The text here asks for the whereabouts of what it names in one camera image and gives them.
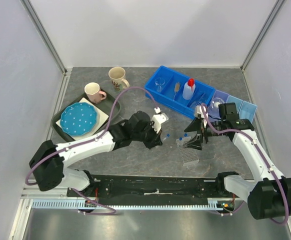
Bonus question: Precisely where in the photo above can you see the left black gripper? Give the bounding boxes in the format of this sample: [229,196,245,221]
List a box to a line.
[132,121,163,150]

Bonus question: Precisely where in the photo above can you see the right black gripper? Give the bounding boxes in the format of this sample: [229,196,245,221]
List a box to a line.
[183,115,226,151]

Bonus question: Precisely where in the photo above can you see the clear well plate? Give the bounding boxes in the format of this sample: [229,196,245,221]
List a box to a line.
[177,136,200,167]

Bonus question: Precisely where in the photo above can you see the glass flask white stopper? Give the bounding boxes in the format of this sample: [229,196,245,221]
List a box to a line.
[209,97,225,115]

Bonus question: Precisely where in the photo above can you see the blue safety glasses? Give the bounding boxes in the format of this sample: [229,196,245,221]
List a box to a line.
[188,92,210,109]

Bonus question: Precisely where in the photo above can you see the white red wash bottle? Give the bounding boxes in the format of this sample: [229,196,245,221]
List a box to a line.
[182,78,196,100]

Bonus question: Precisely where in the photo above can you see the tan bristle tube brush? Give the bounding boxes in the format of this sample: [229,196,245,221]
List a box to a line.
[173,82,181,101]

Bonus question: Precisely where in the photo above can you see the clear glass beaker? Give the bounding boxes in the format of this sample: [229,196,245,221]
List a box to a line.
[154,77,166,93]

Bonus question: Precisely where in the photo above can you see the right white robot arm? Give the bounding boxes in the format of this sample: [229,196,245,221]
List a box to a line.
[184,103,291,226]

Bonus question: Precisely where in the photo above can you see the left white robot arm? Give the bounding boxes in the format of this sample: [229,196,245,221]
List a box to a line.
[29,111,169,197]

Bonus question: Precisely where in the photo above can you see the purple small bin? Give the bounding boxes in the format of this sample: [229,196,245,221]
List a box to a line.
[208,90,230,119]

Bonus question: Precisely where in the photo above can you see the blue divided storage bin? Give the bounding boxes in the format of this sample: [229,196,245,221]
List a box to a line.
[144,65,215,119]

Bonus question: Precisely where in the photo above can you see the light blue middle bin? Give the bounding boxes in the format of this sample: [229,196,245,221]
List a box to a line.
[227,95,243,114]

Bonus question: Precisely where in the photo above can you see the light blue bin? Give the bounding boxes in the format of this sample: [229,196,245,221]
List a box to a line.
[238,100,258,124]
[227,95,243,114]

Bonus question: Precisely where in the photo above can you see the dark green tray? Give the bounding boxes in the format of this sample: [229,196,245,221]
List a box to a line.
[50,93,116,142]

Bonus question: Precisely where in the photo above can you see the white square plate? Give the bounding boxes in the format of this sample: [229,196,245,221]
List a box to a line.
[51,96,113,142]

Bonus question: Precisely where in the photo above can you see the light blue outer bin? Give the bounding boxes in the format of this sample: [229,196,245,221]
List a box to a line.
[238,100,258,124]

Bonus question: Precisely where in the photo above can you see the beige floral mug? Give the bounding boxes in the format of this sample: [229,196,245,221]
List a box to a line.
[108,66,130,91]

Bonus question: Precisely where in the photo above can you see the blue polka dot plate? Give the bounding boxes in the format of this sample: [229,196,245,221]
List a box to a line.
[59,102,98,137]

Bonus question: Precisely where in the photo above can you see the pink cream mug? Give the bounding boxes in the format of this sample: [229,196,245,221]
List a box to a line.
[84,82,107,104]

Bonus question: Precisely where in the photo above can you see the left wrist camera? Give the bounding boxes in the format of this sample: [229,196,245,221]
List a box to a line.
[151,107,169,134]

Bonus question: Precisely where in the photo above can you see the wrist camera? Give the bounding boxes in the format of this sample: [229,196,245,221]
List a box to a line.
[194,105,207,127]
[151,107,169,134]

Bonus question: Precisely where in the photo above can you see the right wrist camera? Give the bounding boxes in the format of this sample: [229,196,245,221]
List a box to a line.
[194,105,207,127]

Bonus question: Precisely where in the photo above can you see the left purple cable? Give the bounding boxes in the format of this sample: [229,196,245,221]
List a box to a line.
[25,86,161,216]

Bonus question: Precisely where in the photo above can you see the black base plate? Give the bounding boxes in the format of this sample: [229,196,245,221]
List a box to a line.
[80,175,235,200]

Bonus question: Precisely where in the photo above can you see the slotted cable duct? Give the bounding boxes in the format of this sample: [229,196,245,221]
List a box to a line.
[31,199,223,211]

